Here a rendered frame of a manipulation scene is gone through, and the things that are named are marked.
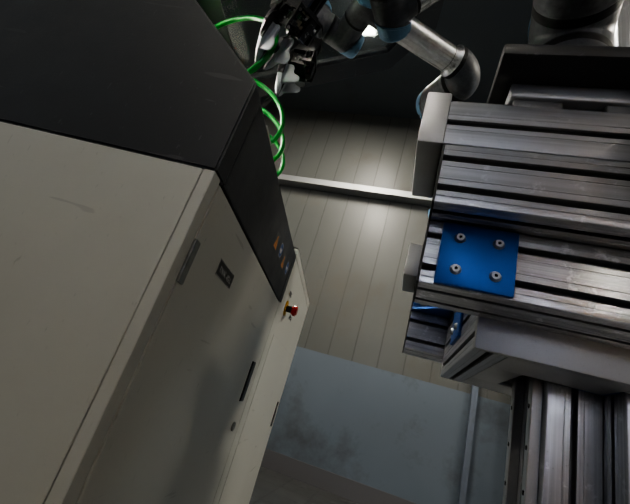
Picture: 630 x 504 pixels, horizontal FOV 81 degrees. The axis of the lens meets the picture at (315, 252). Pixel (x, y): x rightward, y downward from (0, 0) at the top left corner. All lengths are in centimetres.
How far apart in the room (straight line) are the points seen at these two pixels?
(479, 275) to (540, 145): 18
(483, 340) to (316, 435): 256
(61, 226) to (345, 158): 347
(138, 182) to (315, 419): 267
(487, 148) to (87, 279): 51
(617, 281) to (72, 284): 63
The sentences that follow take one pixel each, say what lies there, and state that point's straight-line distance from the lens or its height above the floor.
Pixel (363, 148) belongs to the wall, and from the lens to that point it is 394.
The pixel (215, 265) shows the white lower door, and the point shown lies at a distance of 58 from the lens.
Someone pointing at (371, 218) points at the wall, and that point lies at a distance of 346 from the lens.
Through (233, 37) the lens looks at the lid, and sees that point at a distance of 146.
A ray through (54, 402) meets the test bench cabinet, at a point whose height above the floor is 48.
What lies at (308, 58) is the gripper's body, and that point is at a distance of 110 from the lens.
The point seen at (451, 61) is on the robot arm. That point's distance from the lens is 128.
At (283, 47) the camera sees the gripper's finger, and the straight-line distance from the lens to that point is 98.
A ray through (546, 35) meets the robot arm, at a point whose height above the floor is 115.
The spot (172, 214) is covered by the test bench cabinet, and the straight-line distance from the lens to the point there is 49.
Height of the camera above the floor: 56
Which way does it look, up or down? 21 degrees up
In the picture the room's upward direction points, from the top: 17 degrees clockwise
